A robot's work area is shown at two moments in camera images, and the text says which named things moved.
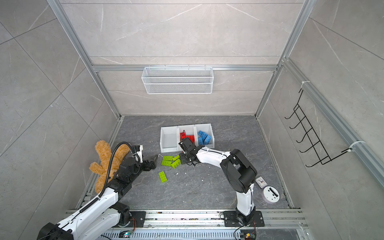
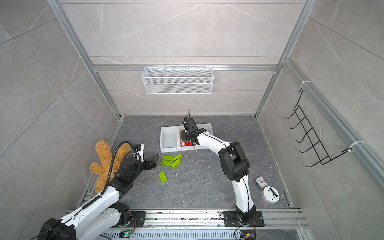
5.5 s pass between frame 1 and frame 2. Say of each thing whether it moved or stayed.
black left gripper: stayed
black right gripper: moved
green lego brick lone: stayed
